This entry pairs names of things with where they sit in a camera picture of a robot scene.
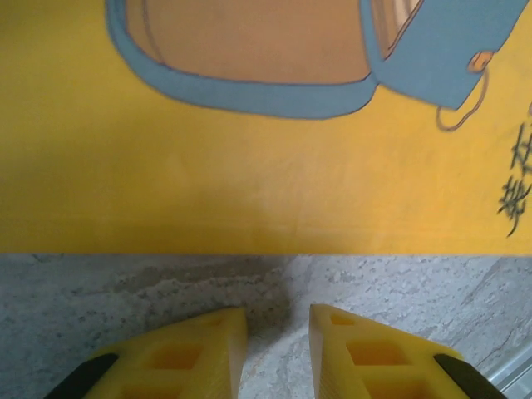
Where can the yellow cartoon book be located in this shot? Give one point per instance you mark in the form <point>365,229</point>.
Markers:
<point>249,166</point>

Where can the aluminium frame rail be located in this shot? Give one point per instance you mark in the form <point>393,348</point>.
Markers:
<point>515,370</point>

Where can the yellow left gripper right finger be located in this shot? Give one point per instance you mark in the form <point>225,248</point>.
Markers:
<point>374,361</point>

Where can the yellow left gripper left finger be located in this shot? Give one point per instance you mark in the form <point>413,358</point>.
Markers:
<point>174,361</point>

